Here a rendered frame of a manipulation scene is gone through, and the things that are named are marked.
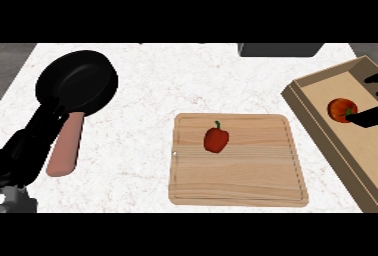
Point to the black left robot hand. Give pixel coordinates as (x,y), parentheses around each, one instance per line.
(26,153)

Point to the red tomato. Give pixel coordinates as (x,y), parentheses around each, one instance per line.
(339,109)

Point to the open cardboard box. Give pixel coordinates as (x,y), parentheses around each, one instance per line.
(344,146)

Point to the red bell pepper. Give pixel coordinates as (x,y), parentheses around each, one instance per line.
(215,139)

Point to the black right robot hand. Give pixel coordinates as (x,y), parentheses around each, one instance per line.
(367,118)

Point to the dark grey appliance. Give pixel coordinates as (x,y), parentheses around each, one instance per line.
(277,49)

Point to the wooden cutting board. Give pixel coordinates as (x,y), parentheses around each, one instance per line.
(237,166)

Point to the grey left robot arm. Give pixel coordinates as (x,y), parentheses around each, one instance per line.
(16,201)

